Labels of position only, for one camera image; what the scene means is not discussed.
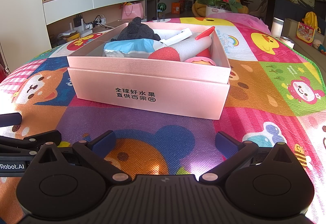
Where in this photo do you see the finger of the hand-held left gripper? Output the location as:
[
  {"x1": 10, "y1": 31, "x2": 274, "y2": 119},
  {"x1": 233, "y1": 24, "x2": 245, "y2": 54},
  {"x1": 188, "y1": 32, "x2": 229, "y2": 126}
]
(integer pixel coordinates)
[
  {"x1": 0, "y1": 113, "x2": 22, "y2": 128},
  {"x1": 0, "y1": 130, "x2": 62, "y2": 156}
]

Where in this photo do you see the pink shopping bag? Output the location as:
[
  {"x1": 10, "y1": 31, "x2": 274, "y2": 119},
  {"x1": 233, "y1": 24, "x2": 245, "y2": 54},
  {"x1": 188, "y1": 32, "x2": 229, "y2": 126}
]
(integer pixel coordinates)
[{"x1": 122, "y1": 2, "x2": 144, "y2": 19}]

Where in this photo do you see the pink cardboard box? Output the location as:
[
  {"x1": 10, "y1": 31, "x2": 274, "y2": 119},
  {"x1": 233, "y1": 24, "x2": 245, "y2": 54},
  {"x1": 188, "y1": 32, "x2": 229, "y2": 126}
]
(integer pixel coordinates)
[{"x1": 67, "y1": 22, "x2": 232, "y2": 120}]

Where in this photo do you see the blue white wet wipes pack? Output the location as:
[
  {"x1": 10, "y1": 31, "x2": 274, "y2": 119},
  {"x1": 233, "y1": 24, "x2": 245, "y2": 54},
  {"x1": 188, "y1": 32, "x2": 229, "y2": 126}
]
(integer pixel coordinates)
[{"x1": 103, "y1": 39, "x2": 167, "y2": 58}]

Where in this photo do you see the white tumbler cup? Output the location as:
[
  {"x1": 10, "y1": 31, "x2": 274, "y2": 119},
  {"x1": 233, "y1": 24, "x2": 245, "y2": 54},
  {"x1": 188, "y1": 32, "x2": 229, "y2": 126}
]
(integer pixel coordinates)
[{"x1": 270, "y1": 17, "x2": 284, "y2": 38}]

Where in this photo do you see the orange box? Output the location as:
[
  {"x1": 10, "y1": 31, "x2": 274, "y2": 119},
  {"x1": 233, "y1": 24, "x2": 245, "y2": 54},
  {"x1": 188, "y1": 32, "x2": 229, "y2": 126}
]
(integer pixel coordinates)
[{"x1": 171, "y1": 1, "x2": 185, "y2": 14}]

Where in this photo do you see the yellow bag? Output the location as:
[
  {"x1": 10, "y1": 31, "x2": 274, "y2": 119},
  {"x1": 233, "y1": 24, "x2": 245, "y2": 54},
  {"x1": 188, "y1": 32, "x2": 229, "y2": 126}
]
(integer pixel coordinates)
[{"x1": 304, "y1": 11, "x2": 321, "y2": 33}]

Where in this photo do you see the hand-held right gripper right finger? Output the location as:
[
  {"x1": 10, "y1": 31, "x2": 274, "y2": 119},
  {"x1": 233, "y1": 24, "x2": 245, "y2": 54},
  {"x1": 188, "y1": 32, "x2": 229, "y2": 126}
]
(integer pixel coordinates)
[{"x1": 200, "y1": 132, "x2": 293, "y2": 184}]

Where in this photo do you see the yellow shelf item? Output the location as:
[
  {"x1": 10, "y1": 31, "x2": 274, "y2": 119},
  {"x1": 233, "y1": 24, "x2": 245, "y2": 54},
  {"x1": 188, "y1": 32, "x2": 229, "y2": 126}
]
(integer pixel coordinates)
[{"x1": 57, "y1": 32, "x2": 79, "y2": 42}]

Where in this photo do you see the small plush toy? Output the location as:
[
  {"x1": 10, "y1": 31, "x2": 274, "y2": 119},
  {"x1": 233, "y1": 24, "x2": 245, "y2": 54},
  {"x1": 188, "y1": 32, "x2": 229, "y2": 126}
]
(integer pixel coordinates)
[{"x1": 313, "y1": 39, "x2": 326, "y2": 54}]

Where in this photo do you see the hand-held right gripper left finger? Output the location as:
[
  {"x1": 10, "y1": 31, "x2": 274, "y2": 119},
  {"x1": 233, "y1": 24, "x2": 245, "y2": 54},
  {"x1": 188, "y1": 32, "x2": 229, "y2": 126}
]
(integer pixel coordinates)
[{"x1": 38, "y1": 130, "x2": 130, "y2": 184}]

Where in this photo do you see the white wall cabinet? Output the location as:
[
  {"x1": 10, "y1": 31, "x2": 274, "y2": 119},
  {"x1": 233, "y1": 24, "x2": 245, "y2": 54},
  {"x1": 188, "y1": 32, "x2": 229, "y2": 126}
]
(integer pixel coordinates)
[{"x1": 41, "y1": 0, "x2": 148, "y2": 49}]

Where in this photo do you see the colourful toy box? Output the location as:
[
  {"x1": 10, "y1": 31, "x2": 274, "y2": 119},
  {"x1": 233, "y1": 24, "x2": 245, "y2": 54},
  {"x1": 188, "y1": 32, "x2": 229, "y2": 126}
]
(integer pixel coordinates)
[{"x1": 295, "y1": 21, "x2": 316, "y2": 46}]

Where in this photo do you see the pink round face toy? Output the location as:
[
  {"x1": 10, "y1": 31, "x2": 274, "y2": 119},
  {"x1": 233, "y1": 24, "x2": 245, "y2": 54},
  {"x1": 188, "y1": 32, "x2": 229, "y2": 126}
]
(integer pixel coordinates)
[{"x1": 184, "y1": 58, "x2": 217, "y2": 67}]

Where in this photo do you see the red white foam stick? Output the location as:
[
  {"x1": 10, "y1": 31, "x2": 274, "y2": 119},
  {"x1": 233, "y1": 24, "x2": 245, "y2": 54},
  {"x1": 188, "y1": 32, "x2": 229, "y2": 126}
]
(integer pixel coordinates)
[{"x1": 148, "y1": 26, "x2": 216, "y2": 62}]

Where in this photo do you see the white plastic device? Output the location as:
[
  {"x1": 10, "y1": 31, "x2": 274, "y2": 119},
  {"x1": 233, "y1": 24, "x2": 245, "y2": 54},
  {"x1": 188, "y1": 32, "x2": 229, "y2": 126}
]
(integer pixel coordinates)
[{"x1": 160, "y1": 27, "x2": 192, "y2": 46}]

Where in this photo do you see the colourful cartoon play mat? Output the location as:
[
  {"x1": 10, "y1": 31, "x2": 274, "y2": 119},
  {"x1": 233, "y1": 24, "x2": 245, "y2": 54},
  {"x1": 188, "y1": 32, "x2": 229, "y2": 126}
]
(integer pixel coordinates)
[{"x1": 0, "y1": 16, "x2": 326, "y2": 224}]

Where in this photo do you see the black plush toy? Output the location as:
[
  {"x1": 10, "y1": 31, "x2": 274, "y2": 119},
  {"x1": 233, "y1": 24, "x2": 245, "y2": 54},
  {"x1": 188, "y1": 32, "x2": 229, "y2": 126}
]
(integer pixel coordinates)
[{"x1": 111, "y1": 17, "x2": 161, "y2": 42}]

